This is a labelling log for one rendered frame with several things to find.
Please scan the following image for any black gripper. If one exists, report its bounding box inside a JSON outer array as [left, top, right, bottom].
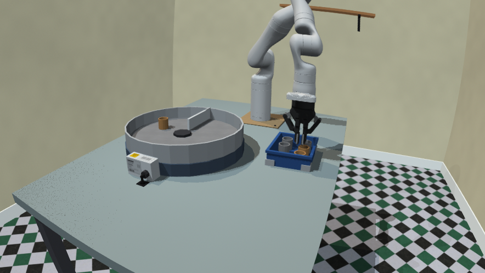
[[283, 100, 322, 145]]

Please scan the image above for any blue crate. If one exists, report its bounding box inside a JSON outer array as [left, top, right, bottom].
[[265, 132, 319, 172]]

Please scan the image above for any grey round turntable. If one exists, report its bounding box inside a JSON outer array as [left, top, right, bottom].
[[125, 106, 245, 186]]

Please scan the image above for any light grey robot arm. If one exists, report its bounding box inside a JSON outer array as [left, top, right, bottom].
[[247, 0, 323, 121]]

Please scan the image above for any grey metal sleeve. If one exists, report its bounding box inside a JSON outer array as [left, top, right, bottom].
[[282, 136, 293, 150], [278, 142, 290, 152], [304, 140, 312, 153]]

